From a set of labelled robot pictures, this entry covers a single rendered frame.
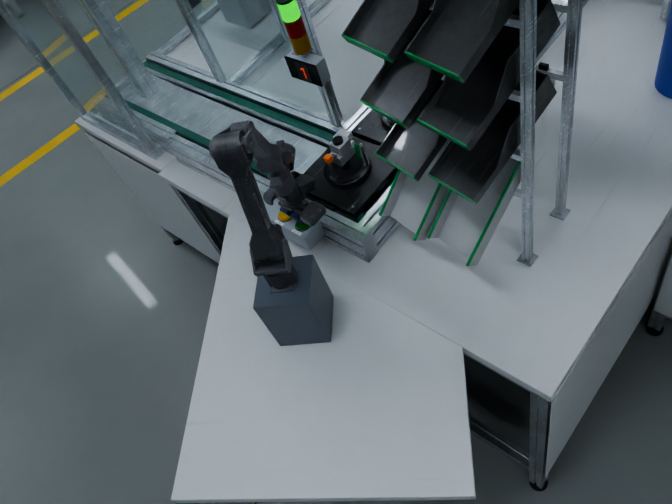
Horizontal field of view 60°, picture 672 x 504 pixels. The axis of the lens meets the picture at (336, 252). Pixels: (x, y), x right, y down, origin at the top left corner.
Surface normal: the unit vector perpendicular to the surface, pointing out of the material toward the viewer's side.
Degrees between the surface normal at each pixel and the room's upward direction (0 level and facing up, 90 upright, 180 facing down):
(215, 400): 0
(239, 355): 0
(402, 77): 25
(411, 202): 45
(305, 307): 90
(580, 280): 0
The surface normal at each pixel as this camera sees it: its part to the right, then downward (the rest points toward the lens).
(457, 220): -0.70, 0.04
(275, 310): -0.05, 0.81
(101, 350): -0.26, -0.58
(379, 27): -0.54, -0.25
